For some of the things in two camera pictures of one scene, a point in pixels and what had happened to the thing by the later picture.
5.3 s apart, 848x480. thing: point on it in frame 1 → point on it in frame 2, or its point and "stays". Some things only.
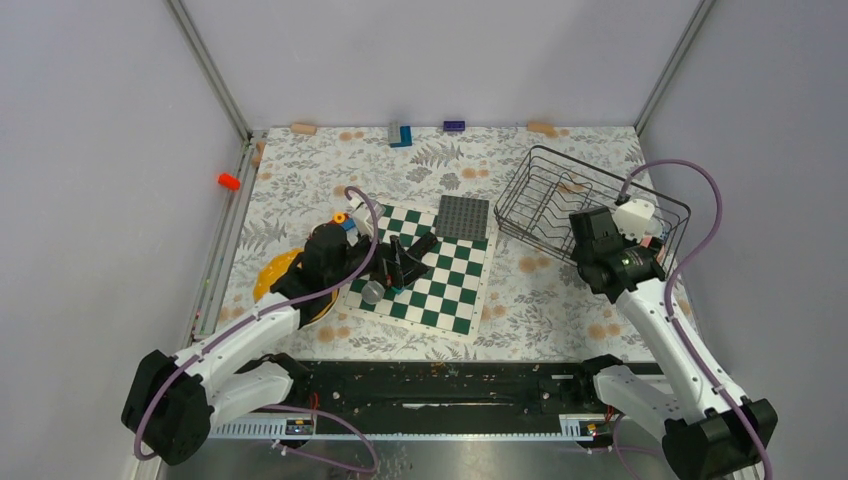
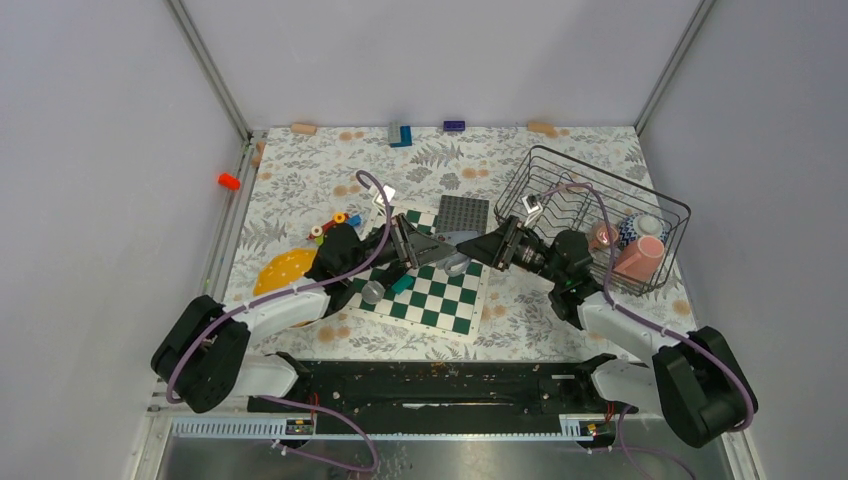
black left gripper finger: (412, 268) → (433, 254)
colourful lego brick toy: (344, 220) stays
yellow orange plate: (273, 270) stays
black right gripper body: (583, 257) → (532, 256)
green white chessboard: (450, 297) stays
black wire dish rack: (538, 202) stays
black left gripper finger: (394, 267) → (419, 242)
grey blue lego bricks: (399, 135) stays
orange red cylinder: (232, 183) stays
